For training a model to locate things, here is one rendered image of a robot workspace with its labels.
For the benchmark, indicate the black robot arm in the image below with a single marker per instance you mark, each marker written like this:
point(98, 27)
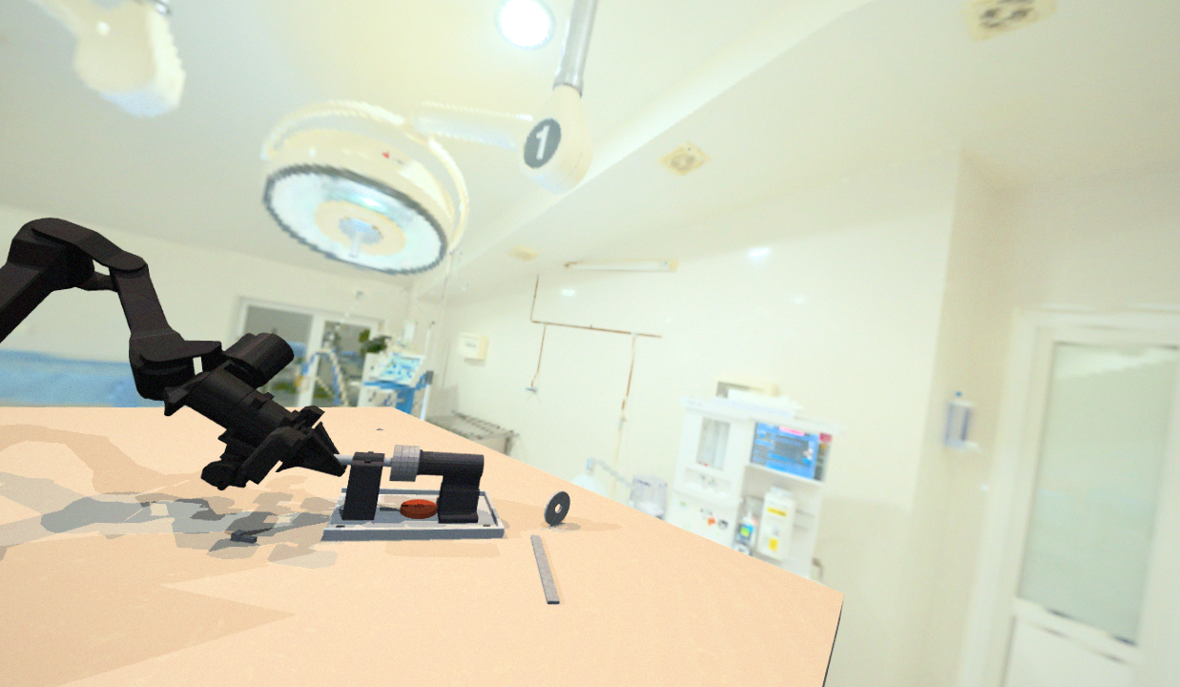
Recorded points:
point(54, 254)

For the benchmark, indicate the grey flat bar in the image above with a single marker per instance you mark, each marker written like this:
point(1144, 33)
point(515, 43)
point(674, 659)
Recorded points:
point(543, 566)

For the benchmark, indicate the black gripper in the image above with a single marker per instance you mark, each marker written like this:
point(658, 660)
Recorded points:
point(281, 435)

